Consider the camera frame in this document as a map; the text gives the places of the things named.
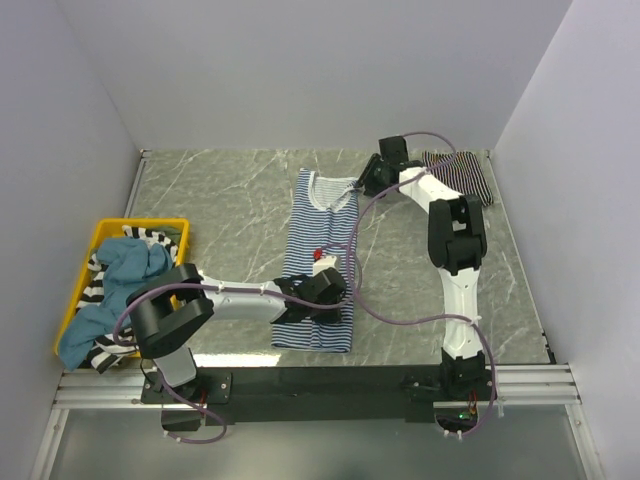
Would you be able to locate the blue white striped tank top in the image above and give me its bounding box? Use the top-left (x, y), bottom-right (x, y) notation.
top-left (271, 169), bottom-right (359, 353)

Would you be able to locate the black white striped tank top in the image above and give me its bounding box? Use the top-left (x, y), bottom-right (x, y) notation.
top-left (422, 151), bottom-right (494, 207)

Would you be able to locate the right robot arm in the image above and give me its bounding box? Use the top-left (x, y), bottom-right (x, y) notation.
top-left (357, 135), bottom-right (490, 399)

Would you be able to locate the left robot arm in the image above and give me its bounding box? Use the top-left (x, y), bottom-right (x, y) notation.
top-left (122, 263), bottom-right (347, 402)

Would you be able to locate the teal tank top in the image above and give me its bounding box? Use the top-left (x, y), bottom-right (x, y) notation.
top-left (57, 236), bottom-right (175, 372)

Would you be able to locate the black base beam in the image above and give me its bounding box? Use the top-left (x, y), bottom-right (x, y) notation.
top-left (139, 365), bottom-right (481, 435)

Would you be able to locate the wide striped black white top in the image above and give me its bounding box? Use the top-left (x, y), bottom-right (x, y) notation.
top-left (74, 225), bottom-right (181, 375)

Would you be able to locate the yellow plastic bin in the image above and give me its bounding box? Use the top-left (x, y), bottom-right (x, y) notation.
top-left (53, 218), bottom-right (191, 355)

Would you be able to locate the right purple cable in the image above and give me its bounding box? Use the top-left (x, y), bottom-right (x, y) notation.
top-left (349, 131), bottom-right (499, 437)

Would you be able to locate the aluminium rail frame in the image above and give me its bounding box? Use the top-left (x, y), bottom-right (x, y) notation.
top-left (29, 365), bottom-right (605, 479)

